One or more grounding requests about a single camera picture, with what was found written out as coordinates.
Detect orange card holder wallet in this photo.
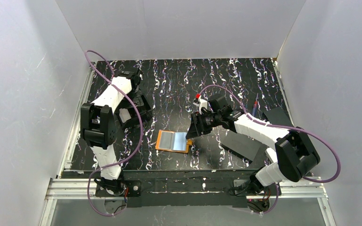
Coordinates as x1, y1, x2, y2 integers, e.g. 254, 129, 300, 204
155, 130, 192, 153

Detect black box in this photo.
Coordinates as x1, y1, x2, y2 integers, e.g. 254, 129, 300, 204
115, 90, 153, 129

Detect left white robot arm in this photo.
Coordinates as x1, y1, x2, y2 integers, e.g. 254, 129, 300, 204
80, 69, 143, 193

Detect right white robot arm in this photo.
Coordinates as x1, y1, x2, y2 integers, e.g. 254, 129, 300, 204
186, 95, 321, 190

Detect white block in box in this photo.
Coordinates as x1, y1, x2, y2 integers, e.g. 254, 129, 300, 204
119, 108, 131, 123

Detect black flat slab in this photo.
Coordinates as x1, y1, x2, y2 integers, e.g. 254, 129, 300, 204
220, 131, 262, 161

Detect blue red screwdriver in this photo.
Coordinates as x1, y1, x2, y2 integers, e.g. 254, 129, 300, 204
252, 93, 259, 117

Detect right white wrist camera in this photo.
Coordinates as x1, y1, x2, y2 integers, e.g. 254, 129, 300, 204
193, 93, 208, 113

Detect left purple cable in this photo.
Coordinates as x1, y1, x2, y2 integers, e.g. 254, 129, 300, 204
84, 49, 144, 218

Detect purple cable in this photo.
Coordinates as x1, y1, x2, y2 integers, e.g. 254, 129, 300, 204
197, 84, 341, 184
84, 49, 144, 218

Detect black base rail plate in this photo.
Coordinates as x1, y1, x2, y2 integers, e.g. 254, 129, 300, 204
92, 169, 279, 208

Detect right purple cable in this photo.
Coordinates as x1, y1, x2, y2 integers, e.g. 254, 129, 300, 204
197, 84, 341, 184

